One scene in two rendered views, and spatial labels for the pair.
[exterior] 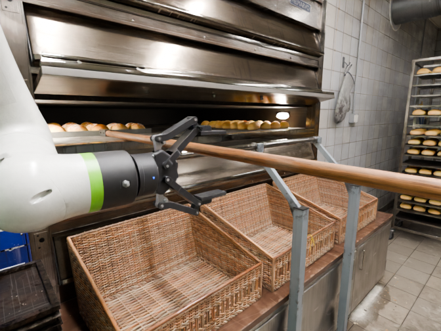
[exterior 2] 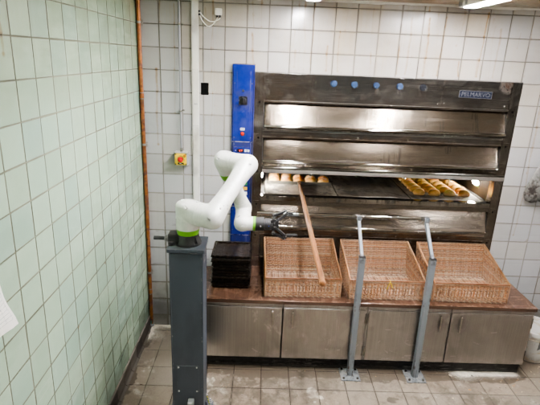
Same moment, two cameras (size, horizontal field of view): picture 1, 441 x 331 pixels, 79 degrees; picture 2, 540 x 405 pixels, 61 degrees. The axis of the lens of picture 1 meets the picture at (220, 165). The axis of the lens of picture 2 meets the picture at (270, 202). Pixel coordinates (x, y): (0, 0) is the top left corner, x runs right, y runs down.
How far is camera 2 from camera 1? 252 cm
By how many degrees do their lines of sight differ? 40
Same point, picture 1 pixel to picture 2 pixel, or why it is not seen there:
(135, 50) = (310, 151)
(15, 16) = (259, 143)
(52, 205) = (244, 227)
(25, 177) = (241, 221)
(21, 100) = (244, 202)
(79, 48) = (281, 153)
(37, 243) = (253, 235)
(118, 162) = (259, 220)
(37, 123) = (247, 206)
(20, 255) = (246, 238)
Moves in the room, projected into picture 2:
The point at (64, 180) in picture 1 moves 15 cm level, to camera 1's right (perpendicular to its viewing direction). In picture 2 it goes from (247, 222) to (265, 229)
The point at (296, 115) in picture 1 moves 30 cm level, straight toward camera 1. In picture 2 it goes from (483, 186) to (460, 190)
